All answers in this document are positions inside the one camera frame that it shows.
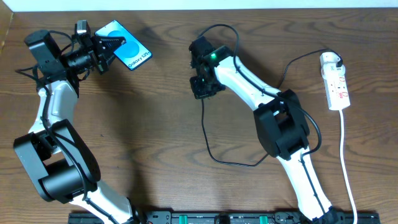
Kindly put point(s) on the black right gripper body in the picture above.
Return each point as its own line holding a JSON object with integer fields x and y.
{"x": 201, "y": 88}

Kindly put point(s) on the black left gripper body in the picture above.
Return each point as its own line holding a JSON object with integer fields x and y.
{"x": 100, "y": 53}

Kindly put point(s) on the blue Samsung Galaxy smartphone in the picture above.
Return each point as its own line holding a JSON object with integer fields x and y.
{"x": 133, "y": 53}

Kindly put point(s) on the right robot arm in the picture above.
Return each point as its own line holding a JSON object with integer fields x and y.
{"x": 281, "y": 123}

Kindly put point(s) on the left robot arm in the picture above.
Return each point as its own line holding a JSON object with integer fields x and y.
{"x": 60, "y": 165}

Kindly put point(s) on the white charger plug adapter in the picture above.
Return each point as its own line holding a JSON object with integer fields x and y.
{"x": 331, "y": 58}

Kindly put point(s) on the white power strip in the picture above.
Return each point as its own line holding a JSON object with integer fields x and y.
{"x": 335, "y": 86}

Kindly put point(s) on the black mounting rail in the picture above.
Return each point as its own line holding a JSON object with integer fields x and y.
{"x": 165, "y": 217}

